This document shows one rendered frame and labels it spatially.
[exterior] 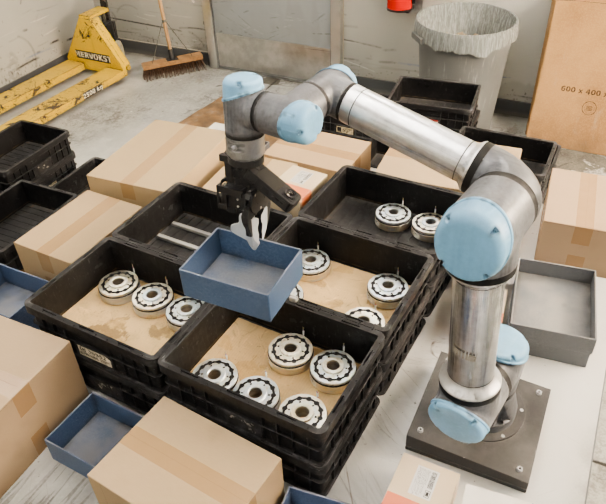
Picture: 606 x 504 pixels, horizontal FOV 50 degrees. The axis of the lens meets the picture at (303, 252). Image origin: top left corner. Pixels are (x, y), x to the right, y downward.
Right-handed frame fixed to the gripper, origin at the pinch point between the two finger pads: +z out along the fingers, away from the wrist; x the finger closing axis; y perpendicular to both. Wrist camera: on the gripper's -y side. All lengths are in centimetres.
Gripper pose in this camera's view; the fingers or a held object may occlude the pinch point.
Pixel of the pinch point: (258, 244)
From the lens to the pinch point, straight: 136.4
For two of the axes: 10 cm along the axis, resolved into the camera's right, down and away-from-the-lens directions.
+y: -8.9, -2.5, 3.8
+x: -4.6, 4.9, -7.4
